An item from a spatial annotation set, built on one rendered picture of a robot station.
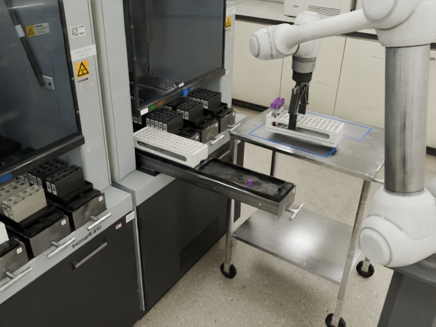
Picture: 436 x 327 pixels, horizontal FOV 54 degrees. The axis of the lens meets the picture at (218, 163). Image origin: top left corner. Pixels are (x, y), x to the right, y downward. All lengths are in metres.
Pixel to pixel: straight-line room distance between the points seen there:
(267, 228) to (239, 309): 0.41
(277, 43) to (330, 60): 2.25
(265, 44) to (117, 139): 0.61
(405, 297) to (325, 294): 0.79
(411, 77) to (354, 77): 2.58
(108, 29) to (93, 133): 0.34
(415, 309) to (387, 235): 0.44
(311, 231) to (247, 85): 2.21
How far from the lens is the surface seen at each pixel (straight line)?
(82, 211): 1.43
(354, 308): 2.26
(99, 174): 1.57
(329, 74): 3.76
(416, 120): 1.16
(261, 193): 1.43
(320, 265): 2.01
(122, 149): 1.62
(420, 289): 1.52
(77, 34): 1.38
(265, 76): 4.00
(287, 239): 2.11
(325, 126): 1.73
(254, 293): 2.22
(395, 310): 1.60
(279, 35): 1.50
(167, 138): 1.66
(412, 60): 1.13
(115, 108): 1.54
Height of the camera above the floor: 1.60
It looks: 30 degrees down
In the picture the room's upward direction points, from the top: 2 degrees clockwise
